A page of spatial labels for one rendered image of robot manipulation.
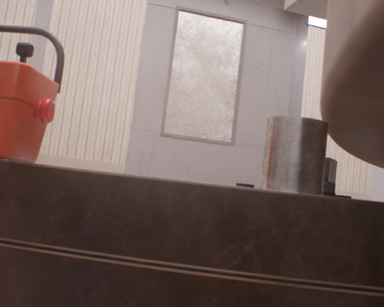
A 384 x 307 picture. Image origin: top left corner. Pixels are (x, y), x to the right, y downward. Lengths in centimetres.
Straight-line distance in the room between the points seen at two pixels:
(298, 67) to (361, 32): 364
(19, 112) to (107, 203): 17
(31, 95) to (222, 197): 29
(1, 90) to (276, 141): 35
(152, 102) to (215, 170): 71
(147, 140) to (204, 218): 308
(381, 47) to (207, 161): 322
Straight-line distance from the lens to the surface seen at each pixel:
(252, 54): 397
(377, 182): 591
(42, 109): 68
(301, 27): 429
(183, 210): 56
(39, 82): 69
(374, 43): 55
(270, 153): 61
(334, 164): 172
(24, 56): 74
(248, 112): 386
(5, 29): 82
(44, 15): 383
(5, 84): 65
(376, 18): 50
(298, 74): 417
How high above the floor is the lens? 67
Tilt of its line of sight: 6 degrees up
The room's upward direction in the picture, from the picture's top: 7 degrees clockwise
